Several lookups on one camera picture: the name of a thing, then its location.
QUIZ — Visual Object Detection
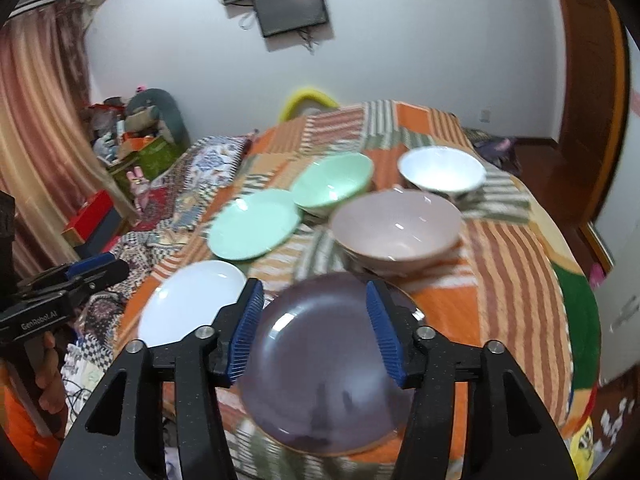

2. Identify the patterned quilt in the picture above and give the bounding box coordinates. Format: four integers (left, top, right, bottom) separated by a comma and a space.
60, 135, 256, 411

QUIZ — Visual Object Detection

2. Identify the person's left hand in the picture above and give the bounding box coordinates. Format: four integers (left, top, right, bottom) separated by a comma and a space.
29, 334, 69, 424

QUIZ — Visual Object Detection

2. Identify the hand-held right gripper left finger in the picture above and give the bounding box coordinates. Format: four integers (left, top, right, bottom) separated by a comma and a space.
47, 276, 266, 480

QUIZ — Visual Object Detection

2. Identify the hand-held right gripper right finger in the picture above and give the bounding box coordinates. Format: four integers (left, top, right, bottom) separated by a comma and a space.
365, 279, 581, 480

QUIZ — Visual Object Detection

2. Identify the cartoon printed bedsheet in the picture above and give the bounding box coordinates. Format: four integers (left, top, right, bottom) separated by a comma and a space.
555, 260, 603, 480

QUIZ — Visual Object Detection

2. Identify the green bowl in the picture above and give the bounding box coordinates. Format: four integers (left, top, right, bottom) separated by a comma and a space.
291, 152, 375, 217

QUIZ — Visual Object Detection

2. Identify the orange striped patchwork blanket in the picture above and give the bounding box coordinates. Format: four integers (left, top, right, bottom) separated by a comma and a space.
117, 100, 601, 480

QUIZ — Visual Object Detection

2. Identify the pink rabbit toy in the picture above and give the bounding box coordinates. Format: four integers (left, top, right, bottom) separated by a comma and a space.
127, 167, 151, 206

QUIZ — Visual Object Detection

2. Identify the grey plush toy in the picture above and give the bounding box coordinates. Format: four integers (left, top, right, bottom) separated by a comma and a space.
125, 87, 191, 146

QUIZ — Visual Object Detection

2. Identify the yellow hoop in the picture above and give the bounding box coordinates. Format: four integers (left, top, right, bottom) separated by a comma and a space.
277, 87, 343, 122

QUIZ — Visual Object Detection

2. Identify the striped curtain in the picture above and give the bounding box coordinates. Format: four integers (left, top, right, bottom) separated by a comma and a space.
0, 0, 93, 281

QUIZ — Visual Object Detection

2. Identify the cardboard box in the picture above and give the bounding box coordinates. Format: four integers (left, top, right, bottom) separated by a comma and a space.
117, 135, 156, 161

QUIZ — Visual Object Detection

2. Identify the small black wall monitor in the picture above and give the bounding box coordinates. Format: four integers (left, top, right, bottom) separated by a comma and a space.
251, 0, 331, 38

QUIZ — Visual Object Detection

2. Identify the white door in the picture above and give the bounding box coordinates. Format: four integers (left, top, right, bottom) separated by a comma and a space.
595, 25, 640, 386

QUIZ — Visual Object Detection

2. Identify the brown plate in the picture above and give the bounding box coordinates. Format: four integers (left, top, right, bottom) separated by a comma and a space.
330, 190, 463, 276

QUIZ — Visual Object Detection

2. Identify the green box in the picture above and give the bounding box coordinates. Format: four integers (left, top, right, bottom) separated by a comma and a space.
110, 137, 183, 186

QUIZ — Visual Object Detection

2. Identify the purple plate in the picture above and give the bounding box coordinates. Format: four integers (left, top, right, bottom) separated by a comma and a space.
235, 272, 426, 457

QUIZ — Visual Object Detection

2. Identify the white bowl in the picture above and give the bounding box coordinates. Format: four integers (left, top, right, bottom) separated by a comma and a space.
398, 146, 487, 200

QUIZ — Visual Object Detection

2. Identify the white plate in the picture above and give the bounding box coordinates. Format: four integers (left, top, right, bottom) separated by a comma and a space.
137, 260, 248, 348

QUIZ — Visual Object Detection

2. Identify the purple cloth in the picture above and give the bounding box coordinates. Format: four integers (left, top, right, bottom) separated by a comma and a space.
465, 127, 523, 176

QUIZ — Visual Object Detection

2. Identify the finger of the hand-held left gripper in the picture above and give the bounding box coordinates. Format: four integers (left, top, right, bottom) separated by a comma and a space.
75, 259, 131, 296
64, 252, 117, 280

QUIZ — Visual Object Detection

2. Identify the green plate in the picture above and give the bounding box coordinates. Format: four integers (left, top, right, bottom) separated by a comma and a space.
207, 189, 302, 262

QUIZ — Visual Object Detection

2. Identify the wooden door frame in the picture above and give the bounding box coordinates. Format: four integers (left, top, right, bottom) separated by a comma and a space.
547, 0, 631, 271

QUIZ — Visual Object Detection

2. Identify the red box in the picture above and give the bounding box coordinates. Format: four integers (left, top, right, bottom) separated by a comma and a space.
62, 190, 113, 246

